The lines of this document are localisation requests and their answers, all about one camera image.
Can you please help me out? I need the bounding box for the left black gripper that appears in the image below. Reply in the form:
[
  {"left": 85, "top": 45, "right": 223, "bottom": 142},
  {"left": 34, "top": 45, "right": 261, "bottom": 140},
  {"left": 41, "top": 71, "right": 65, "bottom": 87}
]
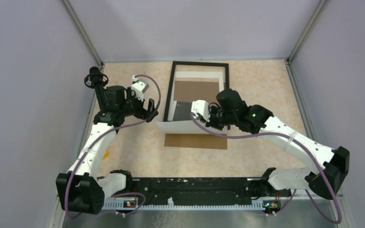
[{"left": 120, "top": 86, "right": 158, "bottom": 122}]

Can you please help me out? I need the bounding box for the yellow screw bit box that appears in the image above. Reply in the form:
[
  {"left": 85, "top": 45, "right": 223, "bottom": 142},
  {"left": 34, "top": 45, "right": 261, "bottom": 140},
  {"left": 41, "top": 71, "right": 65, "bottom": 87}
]
[{"left": 103, "top": 151, "right": 109, "bottom": 159}]

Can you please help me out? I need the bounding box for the brown backing board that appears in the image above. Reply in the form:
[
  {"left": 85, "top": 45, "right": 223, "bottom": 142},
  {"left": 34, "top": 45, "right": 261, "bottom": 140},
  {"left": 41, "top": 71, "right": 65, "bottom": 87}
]
[{"left": 164, "top": 81, "right": 229, "bottom": 151}]

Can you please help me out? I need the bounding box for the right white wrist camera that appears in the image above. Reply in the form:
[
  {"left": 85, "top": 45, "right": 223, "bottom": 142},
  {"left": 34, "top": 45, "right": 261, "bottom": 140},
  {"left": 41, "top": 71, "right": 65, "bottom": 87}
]
[{"left": 191, "top": 100, "right": 216, "bottom": 123}]

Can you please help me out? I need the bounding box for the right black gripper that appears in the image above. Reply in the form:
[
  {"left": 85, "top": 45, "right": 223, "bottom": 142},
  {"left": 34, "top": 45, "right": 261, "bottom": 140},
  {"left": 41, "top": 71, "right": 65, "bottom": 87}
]
[{"left": 200, "top": 105, "right": 237, "bottom": 131}]

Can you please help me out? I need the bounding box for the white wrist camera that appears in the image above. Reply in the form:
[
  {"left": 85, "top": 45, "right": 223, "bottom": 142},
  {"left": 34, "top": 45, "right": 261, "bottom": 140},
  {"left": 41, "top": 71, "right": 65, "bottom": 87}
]
[
  {"left": 191, "top": 100, "right": 216, "bottom": 123},
  {"left": 130, "top": 76, "right": 149, "bottom": 102}
]

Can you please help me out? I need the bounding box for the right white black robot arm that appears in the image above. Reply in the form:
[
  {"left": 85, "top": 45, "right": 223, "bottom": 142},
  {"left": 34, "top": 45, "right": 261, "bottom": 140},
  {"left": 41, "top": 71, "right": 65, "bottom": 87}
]
[{"left": 198, "top": 89, "right": 350, "bottom": 200}]

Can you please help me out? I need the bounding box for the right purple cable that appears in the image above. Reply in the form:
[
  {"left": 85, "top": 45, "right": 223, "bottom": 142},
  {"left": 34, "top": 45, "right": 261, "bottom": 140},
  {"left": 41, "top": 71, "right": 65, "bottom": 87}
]
[{"left": 190, "top": 113, "right": 343, "bottom": 225}]

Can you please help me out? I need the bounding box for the aluminium front rail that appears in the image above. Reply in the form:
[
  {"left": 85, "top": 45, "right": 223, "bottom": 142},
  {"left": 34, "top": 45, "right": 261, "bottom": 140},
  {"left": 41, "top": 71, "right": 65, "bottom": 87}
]
[{"left": 48, "top": 178, "right": 344, "bottom": 200}]

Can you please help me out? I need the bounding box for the black picture frame brown backing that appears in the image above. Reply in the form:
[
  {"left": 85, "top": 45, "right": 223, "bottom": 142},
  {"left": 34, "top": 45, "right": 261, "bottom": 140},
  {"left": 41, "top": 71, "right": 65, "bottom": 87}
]
[{"left": 163, "top": 61, "right": 230, "bottom": 121}]

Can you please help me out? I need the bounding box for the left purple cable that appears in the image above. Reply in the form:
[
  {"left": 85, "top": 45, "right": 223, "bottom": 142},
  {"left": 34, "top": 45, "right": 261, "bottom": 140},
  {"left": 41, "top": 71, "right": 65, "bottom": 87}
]
[{"left": 64, "top": 74, "right": 162, "bottom": 219}]

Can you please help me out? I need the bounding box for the black microphone orange tip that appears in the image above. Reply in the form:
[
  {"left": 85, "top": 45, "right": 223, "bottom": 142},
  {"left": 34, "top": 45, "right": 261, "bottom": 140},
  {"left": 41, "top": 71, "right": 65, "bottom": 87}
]
[{"left": 84, "top": 66, "right": 109, "bottom": 110}]

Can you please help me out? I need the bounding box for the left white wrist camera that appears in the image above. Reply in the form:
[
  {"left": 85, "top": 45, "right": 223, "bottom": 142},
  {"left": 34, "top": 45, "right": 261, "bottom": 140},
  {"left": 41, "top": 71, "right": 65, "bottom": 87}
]
[{"left": 130, "top": 76, "right": 149, "bottom": 102}]

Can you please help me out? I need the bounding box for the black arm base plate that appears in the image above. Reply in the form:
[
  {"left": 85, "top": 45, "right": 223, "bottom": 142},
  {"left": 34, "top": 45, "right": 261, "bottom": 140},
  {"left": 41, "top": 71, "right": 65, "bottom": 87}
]
[{"left": 109, "top": 170, "right": 292, "bottom": 198}]

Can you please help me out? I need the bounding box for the cat and books photo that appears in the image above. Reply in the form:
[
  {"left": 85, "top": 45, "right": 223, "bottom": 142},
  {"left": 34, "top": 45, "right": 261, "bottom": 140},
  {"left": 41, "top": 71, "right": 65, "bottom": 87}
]
[{"left": 155, "top": 101, "right": 207, "bottom": 134}]

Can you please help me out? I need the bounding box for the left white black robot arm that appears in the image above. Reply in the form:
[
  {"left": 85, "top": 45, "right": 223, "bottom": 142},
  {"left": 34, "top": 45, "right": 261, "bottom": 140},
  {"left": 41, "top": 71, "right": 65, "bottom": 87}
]
[{"left": 56, "top": 81, "right": 160, "bottom": 215}]

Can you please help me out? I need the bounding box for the purple cable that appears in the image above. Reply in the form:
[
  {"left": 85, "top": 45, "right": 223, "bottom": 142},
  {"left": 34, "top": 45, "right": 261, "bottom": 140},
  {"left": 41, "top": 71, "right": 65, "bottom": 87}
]
[
  {"left": 190, "top": 113, "right": 343, "bottom": 225},
  {"left": 64, "top": 74, "right": 162, "bottom": 219}
]

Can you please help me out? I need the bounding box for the white slotted cable duct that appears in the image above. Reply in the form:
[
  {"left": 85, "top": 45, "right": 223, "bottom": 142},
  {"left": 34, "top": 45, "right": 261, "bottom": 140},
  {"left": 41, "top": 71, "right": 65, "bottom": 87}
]
[{"left": 102, "top": 198, "right": 267, "bottom": 211}]

